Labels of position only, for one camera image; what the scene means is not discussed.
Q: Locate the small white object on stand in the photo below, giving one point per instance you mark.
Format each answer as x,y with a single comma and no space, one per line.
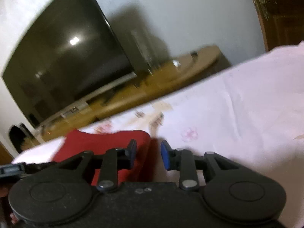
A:
176,63

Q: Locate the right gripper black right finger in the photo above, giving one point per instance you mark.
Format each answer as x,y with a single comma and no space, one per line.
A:
188,164

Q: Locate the metal door handle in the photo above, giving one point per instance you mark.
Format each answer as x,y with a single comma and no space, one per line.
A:
265,8

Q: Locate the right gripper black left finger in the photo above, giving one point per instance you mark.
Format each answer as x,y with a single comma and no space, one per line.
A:
110,163

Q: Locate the large black television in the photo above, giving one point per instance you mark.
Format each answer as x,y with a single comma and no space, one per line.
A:
69,55

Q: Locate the floral white bed sheet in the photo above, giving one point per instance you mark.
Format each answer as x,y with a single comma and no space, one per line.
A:
251,113

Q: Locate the clear glass vase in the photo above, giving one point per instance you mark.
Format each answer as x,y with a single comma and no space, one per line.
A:
143,53

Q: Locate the silver set-top box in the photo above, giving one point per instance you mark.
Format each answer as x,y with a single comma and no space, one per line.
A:
74,110

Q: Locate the red cloth garment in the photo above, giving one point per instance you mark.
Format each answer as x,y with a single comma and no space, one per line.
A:
145,158

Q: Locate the brown wooden door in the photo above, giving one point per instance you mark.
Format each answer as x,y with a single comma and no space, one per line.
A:
285,27

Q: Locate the wooden TV stand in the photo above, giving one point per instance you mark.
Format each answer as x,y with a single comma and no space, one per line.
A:
165,80

